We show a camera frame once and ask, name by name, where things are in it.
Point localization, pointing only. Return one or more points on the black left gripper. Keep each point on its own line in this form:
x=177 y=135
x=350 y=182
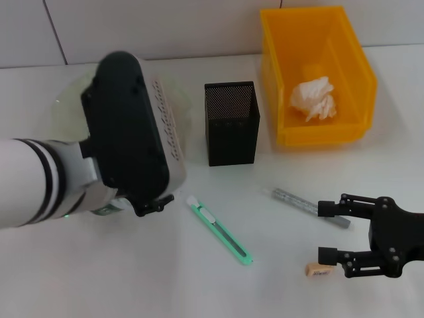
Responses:
x=150 y=207

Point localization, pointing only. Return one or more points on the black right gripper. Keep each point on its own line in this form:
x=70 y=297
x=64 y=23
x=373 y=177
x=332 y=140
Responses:
x=394 y=238

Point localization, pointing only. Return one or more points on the clear water bottle green label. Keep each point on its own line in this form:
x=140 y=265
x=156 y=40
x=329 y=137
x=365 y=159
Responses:
x=107 y=209

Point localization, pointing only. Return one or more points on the white paper ball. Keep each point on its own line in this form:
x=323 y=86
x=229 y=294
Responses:
x=311 y=97

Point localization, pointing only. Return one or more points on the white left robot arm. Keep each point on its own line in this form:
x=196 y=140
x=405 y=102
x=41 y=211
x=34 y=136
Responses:
x=23 y=179

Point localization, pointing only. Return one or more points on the silver glitter pen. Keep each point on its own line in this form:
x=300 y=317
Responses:
x=295 y=199

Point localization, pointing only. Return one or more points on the green utility knife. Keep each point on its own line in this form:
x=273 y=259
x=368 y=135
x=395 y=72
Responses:
x=218 y=230

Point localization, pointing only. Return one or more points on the black mesh pen holder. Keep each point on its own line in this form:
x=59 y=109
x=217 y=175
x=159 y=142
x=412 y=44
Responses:
x=232 y=142

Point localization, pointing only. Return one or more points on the clear glass fruit plate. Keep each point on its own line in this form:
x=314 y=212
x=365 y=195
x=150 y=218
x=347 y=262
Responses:
x=69 y=109

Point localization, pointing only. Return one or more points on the small wooden stamp block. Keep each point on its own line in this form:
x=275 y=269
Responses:
x=314 y=271

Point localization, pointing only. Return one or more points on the yellow plastic bin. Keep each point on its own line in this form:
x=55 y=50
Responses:
x=318 y=136

